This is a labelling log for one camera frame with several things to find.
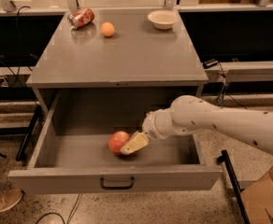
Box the grey cabinet with counter top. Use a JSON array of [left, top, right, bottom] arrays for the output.
[[27, 8, 208, 111]]

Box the black chair leg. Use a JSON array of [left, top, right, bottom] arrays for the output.
[[0, 105, 42, 161]]

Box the black drawer handle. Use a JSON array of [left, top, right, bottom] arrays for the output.
[[100, 177, 135, 190]]

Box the black hanging cable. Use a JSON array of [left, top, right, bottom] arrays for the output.
[[0, 5, 39, 89]]

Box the red soda can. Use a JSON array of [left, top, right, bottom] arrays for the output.
[[67, 8, 94, 30]]

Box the tan shoe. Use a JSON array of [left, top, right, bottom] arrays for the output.
[[0, 189, 22, 213]]

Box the black floor cable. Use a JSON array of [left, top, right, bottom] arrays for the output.
[[33, 193, 82, 224]]

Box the black power adapter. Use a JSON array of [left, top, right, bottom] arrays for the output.
[[203, 59, 219, 69]]

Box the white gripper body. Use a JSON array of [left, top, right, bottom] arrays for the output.
[[142, 109, 173, 140]]

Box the white bowl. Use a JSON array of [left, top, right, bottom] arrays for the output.
[[148, 10, 180, 30]]

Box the grey open drawer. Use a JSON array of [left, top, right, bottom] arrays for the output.
[[8, 88, 222, 194]]

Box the cardboard box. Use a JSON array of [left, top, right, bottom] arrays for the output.
[[241, 166, 273, 224]]

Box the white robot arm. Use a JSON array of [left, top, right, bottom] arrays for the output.
[[121, 95, 273, 155]]

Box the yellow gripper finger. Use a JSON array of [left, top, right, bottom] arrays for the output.
[[121, 132, 149, 155]]

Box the black metal stand leg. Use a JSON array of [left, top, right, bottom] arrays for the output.
[[217, 149, 251, 224]]

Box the orange fruit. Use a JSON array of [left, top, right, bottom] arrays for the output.
[[100, 22, 115, 37]]

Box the red apple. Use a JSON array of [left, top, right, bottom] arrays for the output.
[[108, 131, 130, 155]]

